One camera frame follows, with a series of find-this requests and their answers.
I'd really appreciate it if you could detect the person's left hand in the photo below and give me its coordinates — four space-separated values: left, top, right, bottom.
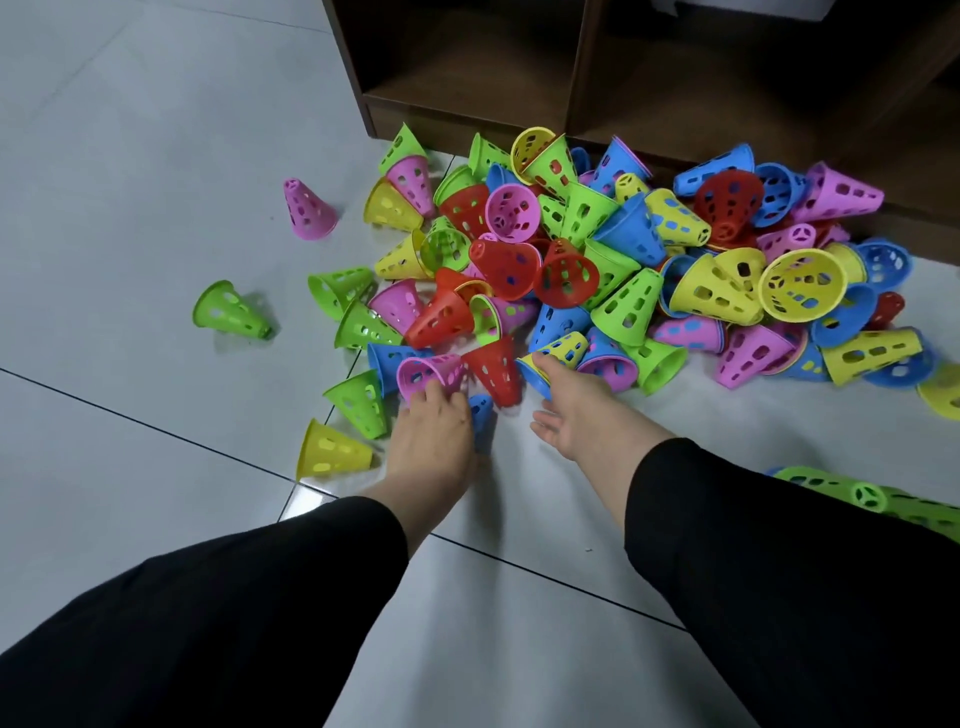
378 378 481 513

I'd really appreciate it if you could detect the person's right forearm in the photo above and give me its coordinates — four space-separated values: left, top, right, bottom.
600 436 960 728

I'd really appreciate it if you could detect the single blue perforated cone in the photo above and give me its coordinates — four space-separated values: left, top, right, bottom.
468 394 497 454

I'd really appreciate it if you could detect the single green perforated cone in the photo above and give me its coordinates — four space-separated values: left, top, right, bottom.
192 279 276 341

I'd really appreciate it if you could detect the single pink perforated cone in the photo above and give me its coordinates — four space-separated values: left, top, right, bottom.
282 177 339 242

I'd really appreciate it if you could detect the person's right hand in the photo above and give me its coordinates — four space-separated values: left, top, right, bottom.
528 352 676 481

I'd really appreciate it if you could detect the dark wooden shelf cabinet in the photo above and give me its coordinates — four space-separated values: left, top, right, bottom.
322 0 960 268

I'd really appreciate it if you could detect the pile of colourful plastic cones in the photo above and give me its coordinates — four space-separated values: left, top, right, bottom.
307 123 960 440

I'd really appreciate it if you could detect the person's left forearm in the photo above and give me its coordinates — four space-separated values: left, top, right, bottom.
0 480 470 728

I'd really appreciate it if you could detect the nested stack of green cones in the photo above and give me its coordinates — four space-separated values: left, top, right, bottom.
765 465 960 546

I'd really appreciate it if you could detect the single yellow perforated cone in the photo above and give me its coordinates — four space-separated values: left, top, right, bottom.
295 418 375 482

